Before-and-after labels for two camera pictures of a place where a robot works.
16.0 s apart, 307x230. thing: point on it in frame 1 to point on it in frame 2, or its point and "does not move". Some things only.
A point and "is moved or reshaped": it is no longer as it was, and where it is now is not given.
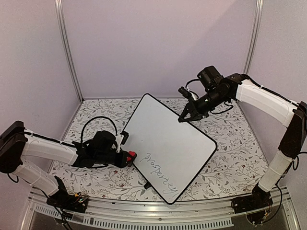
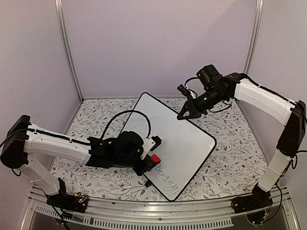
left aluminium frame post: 60,13 does not move
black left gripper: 122,163 to 146,166
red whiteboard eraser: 133,154 is moved or reshaped
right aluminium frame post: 254,36 does not move
